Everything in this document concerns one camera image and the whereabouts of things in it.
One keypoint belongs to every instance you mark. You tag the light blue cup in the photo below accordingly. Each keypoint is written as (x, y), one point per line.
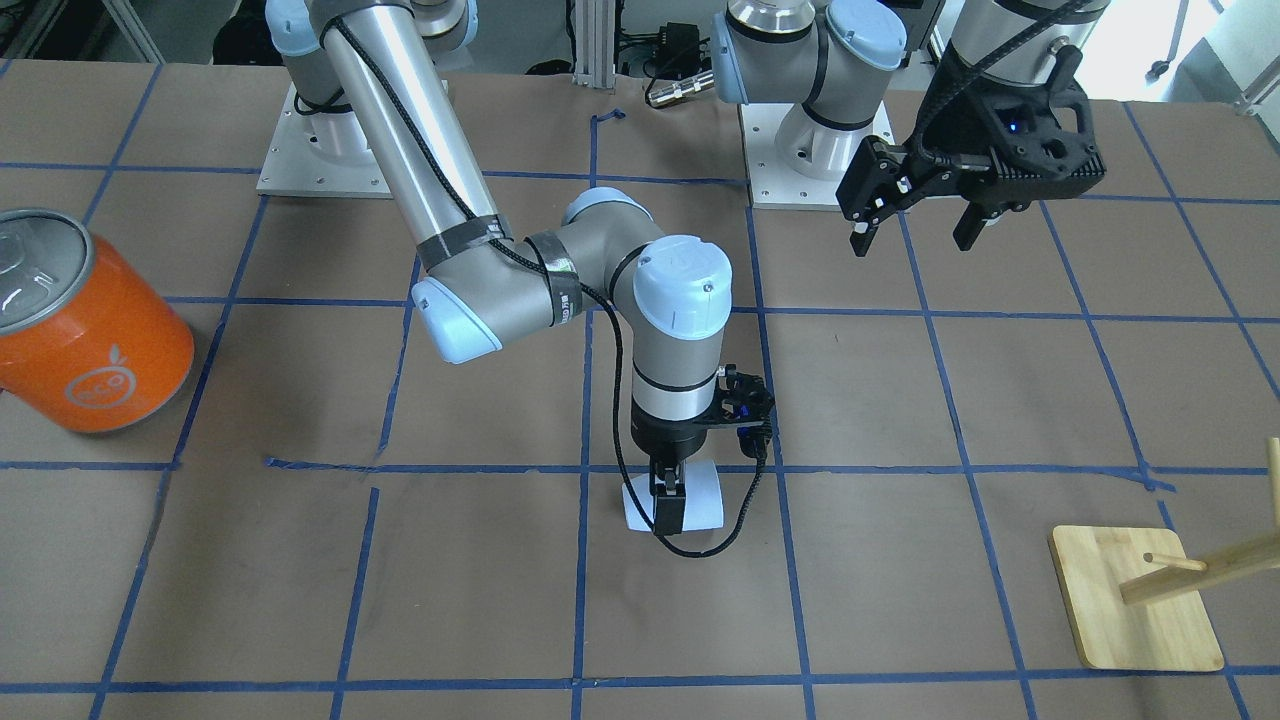
(703, 505)

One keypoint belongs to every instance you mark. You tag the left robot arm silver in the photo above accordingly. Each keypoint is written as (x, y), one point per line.
(836, 60)

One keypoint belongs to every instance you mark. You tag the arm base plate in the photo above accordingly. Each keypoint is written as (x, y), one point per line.
(321, 156)
(795, 163)

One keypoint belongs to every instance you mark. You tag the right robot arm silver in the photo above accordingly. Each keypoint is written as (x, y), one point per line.
(372, 62)

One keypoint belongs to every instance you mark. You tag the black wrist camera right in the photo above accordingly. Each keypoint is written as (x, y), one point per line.
(744, 403)

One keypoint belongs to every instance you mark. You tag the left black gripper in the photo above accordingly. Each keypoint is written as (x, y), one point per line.
(962, 130)

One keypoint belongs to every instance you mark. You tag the large orange can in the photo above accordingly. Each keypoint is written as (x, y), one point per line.
(85, 340)

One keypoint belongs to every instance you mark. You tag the wooden cup stand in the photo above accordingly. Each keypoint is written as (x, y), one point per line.
(1130, 598)

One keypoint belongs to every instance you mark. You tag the aluminium frame post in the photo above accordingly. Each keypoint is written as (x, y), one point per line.
(594, 38)

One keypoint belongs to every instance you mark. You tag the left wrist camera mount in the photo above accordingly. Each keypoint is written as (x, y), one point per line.
(1042, 143)

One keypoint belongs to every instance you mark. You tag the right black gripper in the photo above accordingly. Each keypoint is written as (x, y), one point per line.
(666, 437)

